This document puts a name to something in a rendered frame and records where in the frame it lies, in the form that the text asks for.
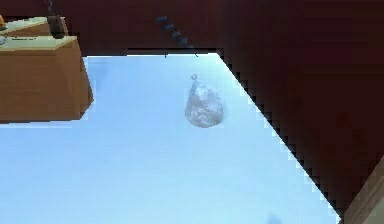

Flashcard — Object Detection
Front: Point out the beige door frame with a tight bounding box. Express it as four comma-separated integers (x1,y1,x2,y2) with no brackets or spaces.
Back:
341,159,384,224

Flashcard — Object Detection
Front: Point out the clear tied plastic bag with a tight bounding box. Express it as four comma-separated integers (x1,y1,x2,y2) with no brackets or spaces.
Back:
184,73,225,129

